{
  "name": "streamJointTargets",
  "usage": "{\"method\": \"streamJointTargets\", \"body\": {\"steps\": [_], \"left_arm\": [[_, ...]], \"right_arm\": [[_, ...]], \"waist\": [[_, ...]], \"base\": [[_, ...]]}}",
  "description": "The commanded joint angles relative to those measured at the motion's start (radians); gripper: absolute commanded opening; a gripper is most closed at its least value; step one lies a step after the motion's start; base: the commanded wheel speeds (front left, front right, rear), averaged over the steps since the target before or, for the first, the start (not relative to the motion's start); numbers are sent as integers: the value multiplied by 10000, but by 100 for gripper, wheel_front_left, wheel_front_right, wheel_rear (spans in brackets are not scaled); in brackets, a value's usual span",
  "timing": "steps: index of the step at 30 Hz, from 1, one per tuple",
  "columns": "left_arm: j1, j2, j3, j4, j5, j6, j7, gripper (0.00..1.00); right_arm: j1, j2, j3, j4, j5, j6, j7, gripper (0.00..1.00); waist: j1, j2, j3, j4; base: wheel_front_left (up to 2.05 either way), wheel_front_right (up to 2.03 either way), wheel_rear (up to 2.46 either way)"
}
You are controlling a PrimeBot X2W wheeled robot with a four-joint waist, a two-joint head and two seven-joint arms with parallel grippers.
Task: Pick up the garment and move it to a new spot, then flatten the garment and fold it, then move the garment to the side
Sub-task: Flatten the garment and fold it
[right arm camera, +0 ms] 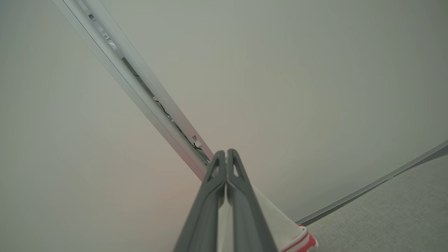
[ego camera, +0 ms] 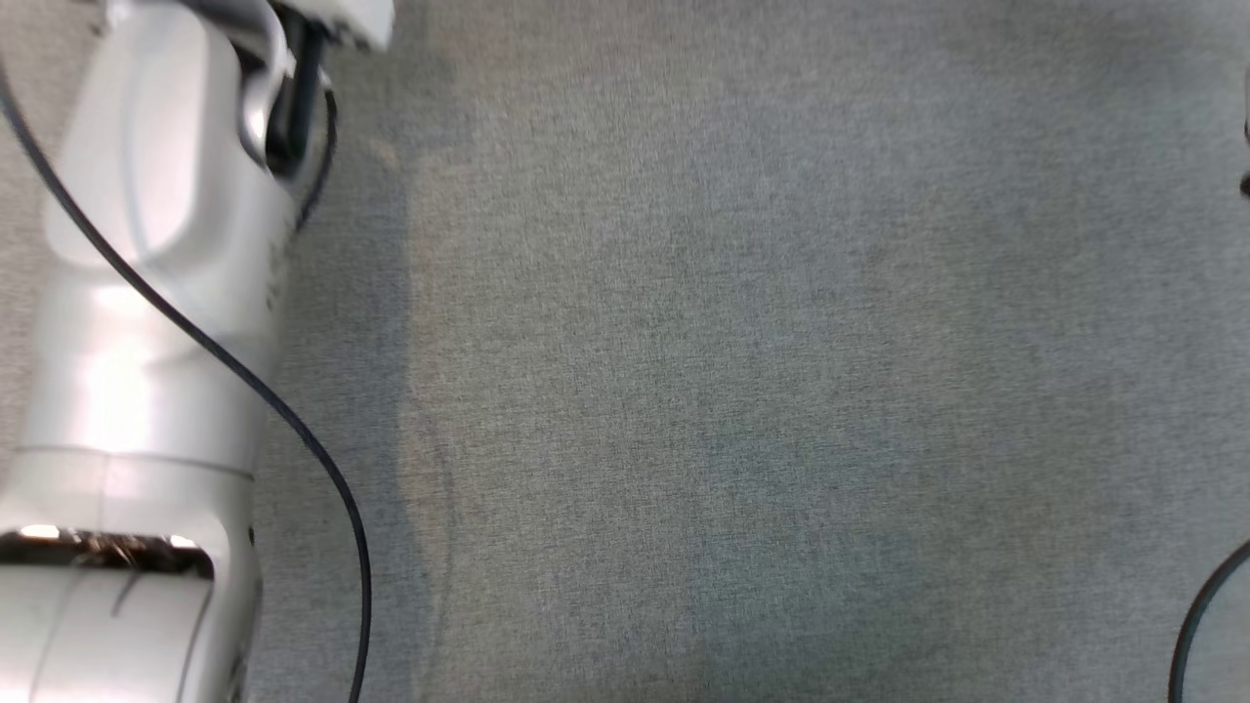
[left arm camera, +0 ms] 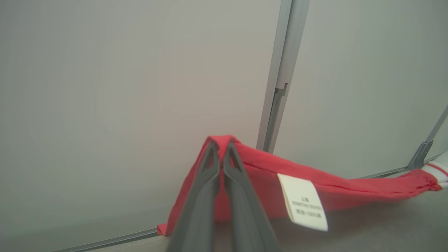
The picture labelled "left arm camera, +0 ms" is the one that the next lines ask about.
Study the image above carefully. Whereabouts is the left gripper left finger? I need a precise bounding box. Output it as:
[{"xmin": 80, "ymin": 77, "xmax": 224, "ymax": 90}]
[{"xmin": 166, "ymin": 141, "xmax": 222, "ymax": 252}]

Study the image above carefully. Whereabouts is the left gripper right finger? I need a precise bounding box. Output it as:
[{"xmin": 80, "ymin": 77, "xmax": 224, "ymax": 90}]
[{"xmin": 223, "ymin": 141, "xmax": 280, "ymax": 252}]

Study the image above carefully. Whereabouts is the red jersey shirt white trim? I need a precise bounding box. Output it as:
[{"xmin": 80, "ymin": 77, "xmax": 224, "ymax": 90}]
[{"xmin": 156, "ymin": 135, "xmax": 448, "ymax": 236}]

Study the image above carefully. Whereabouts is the grey metal partition strut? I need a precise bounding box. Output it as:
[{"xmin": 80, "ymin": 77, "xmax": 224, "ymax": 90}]
[{"xmin": 406, "ymin": 105, "xmax": 448, "ymax": 172}]

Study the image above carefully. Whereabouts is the aluminium partition base rail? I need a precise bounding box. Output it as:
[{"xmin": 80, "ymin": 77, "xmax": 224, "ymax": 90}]
[
  {"xmin": 357, "ymin": 166, "xmax": 410, "ymax": 180},
  {"xmin": 52, "ymin": 227, "xmax": 159, "ymax": 252}
]

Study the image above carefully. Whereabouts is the grey aluminium partition post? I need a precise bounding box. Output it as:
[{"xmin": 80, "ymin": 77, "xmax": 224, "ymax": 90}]
[{"xmin": 256, "ymin": 0, "xmax": 310, "ymax": 154}]

